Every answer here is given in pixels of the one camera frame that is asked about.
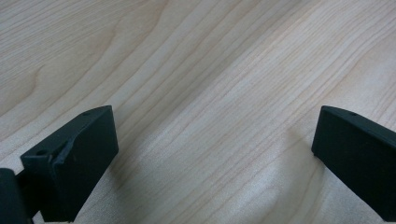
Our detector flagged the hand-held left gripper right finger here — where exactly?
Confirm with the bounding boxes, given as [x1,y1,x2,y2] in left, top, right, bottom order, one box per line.
[311,105,396,223]

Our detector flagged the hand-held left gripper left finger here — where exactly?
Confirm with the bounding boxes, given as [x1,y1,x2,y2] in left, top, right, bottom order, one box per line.
[20,105,120,223]

